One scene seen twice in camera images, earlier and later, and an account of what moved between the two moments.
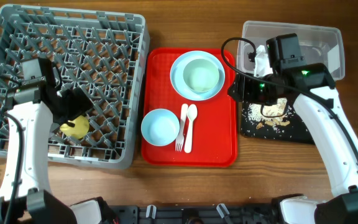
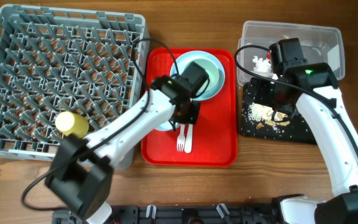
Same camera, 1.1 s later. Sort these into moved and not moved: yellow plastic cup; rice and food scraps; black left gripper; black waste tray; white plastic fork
Moved: black left gripper
Not moved: yellow plastic cup; rice and food scraps; white plastic fork; black waste tray
